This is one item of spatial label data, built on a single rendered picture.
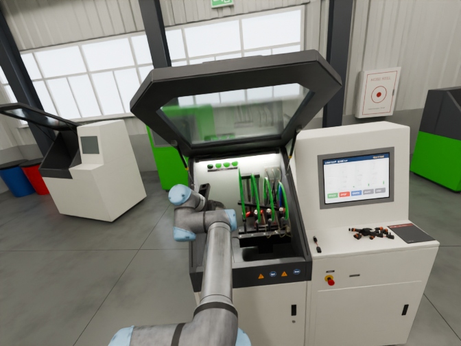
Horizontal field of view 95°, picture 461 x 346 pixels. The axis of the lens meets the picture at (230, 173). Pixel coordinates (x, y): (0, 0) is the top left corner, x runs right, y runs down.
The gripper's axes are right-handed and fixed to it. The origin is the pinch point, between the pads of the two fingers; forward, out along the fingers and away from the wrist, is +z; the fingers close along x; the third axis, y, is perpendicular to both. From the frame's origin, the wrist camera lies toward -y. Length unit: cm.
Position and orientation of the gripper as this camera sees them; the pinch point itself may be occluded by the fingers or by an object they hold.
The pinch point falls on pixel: (217, 209)
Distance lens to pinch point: 106.9
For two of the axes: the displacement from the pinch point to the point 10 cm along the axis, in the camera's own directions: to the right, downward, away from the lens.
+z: 3.6, 3.7, 8.6
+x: 9.3, -2.3, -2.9
